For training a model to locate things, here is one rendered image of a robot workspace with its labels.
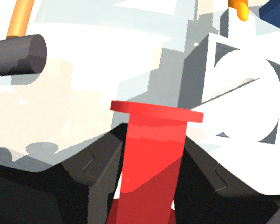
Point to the hammer with grey head and wooden handle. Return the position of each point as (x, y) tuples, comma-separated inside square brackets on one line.
[(20, 53)]

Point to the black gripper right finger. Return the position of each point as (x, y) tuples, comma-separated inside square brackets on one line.
[(207, 193)]

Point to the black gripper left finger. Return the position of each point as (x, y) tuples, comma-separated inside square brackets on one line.
[(79, 190)]

